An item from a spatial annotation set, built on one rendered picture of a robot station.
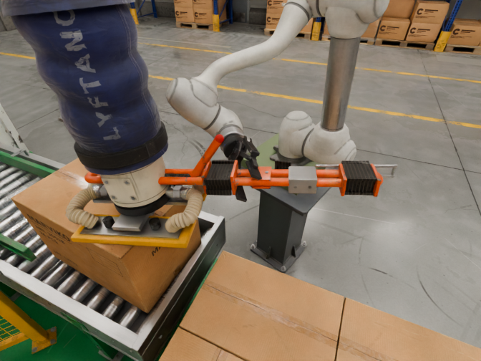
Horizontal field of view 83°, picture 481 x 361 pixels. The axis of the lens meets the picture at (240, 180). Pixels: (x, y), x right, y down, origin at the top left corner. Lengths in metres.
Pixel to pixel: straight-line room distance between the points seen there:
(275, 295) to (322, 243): 0.99
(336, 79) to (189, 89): 0.56
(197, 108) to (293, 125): 0.60
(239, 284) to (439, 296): 1.41
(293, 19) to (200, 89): 0.41
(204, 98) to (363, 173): 0.51
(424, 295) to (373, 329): 0.95
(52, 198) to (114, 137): 0.69
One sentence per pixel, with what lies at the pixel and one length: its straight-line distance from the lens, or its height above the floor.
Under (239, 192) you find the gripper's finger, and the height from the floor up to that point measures 1.20.
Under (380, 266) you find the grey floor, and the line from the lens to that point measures 2.23.
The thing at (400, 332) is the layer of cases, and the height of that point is 0.54.
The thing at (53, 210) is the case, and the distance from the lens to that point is 1.25.
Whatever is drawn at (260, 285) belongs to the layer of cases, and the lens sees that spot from 1.32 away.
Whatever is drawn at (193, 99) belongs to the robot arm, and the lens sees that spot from 0.89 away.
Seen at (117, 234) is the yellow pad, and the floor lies 1.10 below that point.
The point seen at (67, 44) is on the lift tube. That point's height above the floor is 1.57.
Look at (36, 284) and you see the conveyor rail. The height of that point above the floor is 0.60.
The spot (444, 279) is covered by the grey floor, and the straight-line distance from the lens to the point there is 2.39.
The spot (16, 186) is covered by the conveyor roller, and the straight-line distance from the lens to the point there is 2.28.
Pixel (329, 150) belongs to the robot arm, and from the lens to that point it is 1.27.
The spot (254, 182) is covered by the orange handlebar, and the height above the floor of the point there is 1.24.
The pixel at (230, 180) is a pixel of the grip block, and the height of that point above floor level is 1.25.
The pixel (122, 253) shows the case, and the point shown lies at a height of 0.95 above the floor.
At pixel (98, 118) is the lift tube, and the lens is 0.66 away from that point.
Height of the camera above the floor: 1.70
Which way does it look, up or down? 40 degrees down
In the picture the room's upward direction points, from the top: straight up
